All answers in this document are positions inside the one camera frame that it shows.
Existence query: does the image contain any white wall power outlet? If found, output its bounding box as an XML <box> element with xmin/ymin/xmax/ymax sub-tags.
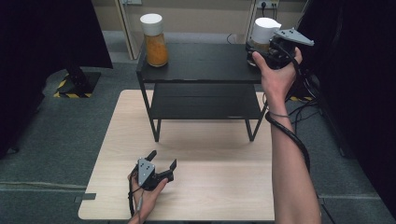
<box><xmin>256</xmin><ymin>0</ymin><xmax>280</xmax><ymax>9</ymax></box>

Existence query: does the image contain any person's left hand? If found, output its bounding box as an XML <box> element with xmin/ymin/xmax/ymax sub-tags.
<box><xmin>127</xmin><ymin>174</ymin><xmax>169</xmax><ymax>223</ymax></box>

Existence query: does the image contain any seasoning jar with spouted white lid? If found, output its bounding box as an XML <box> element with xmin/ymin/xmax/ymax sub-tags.
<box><xmin>247</xmin><ymin>17</ymin><xmax>283</xmax><ymax>67</ymax></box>

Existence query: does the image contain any person's right hand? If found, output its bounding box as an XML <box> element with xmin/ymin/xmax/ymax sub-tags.
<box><xmin>251</xmin><ymin>46</ymin><xmax>304</xmax><ymax>108</ymax></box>

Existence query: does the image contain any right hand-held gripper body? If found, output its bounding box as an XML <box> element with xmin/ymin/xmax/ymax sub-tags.
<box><xmin>268</xmin><ymin>27</ymin><xmax>316</xmax><ymax>70</ymax></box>

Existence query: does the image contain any black two-tier metal shelf rack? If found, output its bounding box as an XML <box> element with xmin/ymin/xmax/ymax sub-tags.
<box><xmin>135</xmin><ymin>34</ymin><xmax>275</xmax><ymax>144</ymax></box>

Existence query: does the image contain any grey tape strip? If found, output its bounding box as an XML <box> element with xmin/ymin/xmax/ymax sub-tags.
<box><xmin>73</xmin><ymin>192</ymin><xmax>97</xmax><ymax>204</ymax></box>

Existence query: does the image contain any white frame post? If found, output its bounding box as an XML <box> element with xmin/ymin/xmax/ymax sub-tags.
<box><xmin>113</xmin><ymin>0</ymin><xmax>140</xmax><ymax>61</ymax></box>
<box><xmin>243</xmin><ymin>0</ymin><xmax>260</xmax><ymax>45</ymax></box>

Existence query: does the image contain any seasoning jar with round white lid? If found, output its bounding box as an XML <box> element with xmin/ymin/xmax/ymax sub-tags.
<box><xmin>139</xmin><ymin>12</ymin><xmax>170</xmax><ymax>68</ymax></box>

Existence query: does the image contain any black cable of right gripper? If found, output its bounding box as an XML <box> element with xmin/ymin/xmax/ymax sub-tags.
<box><xmin>263</xmin><ymin>41</ymin><xmax>312</xmax><ymax>175</ymax></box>

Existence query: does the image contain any black stand base with striped tape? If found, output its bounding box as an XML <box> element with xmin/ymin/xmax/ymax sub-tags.
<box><xmin>52</xmin><ymin>65</ymin><xmax>103</xmax><ymax>100</ymax></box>

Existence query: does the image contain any yellow-black striped floor tape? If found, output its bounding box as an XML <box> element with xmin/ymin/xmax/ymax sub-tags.
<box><xmin>288</xmin><ymin>94</ymin><xmax>314</xmax><ymax>103</ymax></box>

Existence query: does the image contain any black curtain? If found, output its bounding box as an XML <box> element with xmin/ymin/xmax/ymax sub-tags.
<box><xmin>0</xmin><ymin>0</ymin><xmax>114</xmax><ymax>161</ymax></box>
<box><xmin>281</xmin><ymin>0</ymin><xmax>396</xmax><ymax>220</ymax></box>

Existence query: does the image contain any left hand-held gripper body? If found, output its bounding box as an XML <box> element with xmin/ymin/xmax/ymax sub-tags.
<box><xmin>135</xmin><ymin>157</ymin><xmax>169</xmax><ymax>191</ymax></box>

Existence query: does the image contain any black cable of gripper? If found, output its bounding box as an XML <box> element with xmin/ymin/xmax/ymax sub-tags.
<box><xmin>127</xmin><ymin>166</ymin><xmax>146</xmax><ymax>224</ymax></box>
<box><xmin>263</xmin><ymin>41</ymin><xmax>312</xmax><ymax>175</ymax></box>

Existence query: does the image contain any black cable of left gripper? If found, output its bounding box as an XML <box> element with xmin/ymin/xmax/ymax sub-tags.
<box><xmin>127</xmin><ymin>166</ymin><xmax>146</xmax><ymax>224</ymax></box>

